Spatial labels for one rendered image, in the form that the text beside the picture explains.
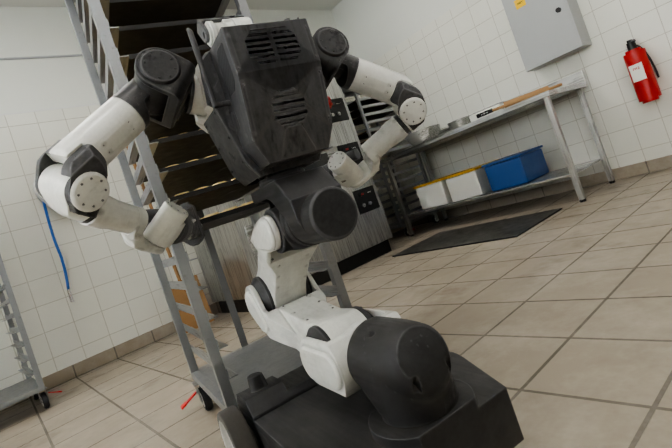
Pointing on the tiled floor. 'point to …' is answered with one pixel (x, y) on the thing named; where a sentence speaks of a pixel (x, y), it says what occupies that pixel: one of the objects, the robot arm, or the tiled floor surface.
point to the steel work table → (505, 118)
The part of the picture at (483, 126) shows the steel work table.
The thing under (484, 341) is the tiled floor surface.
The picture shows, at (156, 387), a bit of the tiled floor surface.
